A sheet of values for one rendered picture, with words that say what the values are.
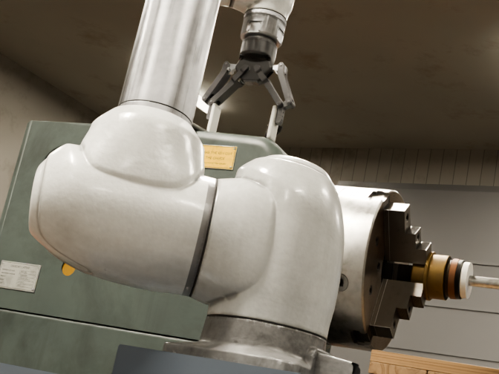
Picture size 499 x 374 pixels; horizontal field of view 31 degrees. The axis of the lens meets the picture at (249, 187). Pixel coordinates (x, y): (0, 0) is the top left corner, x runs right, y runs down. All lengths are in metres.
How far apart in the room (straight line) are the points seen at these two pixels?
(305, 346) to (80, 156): 0.35
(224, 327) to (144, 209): 0.17
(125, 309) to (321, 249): 0.65
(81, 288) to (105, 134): 0.66
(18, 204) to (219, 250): 0.86
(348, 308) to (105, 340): 0.44
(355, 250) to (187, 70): 0.59
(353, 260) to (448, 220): 7.57
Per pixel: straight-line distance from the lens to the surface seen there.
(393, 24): 7.09
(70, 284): 1.75
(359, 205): 1.69
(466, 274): 1.71
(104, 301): 1.70
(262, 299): 1.07
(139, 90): 1.16
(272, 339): 1.07
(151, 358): 1.07
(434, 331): 8.97
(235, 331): 1.07
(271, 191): 1.10
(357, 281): 1.63
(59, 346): 1.73
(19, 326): 1.79
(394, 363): 1.56
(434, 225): 9.23
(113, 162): 1.09
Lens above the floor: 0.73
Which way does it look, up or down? 15 degrees up
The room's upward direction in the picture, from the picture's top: 12 degrees clockwise
